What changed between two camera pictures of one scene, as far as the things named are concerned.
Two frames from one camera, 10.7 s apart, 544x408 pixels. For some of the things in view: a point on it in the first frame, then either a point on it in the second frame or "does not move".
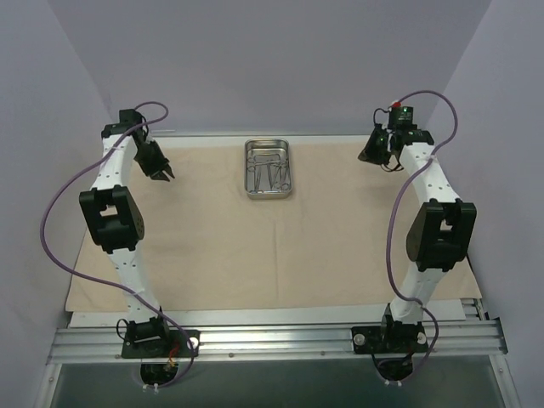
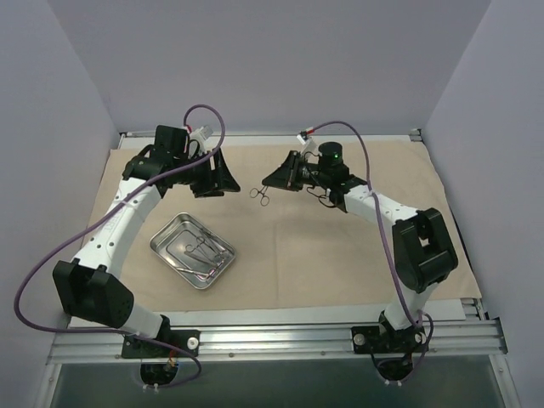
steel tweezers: (257, 176) → (201, 274)
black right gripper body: (370, 154) → (293, 171)
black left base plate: (179, 337) does not move
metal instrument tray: (268, 174) → (199, 252)
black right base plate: (389, 339) does not move
